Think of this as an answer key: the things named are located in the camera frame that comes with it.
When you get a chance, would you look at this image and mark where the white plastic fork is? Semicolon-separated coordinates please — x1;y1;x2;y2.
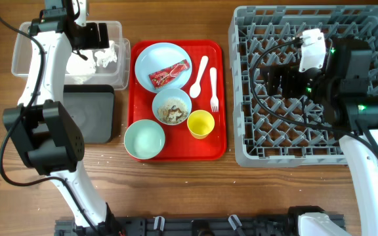
209;68;219;112

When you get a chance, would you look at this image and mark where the white plastic spoon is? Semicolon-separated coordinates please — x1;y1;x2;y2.
190;56;209;98

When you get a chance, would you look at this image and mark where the grey dishwasher rack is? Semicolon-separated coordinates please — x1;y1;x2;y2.
228;5;378;168

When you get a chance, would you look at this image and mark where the red serving tray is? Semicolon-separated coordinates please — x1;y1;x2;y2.
128;39;227;162

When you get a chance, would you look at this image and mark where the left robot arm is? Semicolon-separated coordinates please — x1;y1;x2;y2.
0;0;126;235

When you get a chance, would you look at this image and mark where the food scraps and rice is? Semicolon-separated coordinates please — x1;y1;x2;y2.
157;98;188;125

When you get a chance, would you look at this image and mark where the light blue small bowl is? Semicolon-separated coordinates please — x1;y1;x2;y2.
152;88;192;125

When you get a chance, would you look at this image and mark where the mint green bowl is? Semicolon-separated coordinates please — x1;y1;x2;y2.
123;119;165;160

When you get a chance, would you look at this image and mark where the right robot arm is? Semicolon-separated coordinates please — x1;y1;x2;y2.
252;37;378;235

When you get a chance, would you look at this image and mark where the yellow plastic cup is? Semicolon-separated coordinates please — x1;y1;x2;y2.
187;109;215;139

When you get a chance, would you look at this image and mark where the clear plastic waste bin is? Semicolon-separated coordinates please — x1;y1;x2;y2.
11;21;131;90

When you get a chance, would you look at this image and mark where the black waste tray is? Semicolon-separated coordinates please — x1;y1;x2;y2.
63;85;116;144

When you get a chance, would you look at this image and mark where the light blue plate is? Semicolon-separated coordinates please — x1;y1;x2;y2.
135;43;192;93

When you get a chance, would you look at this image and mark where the red snack wrapper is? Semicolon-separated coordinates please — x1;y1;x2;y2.
149;60;190;89

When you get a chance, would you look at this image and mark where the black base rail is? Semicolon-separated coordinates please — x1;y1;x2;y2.
54;214;346;236

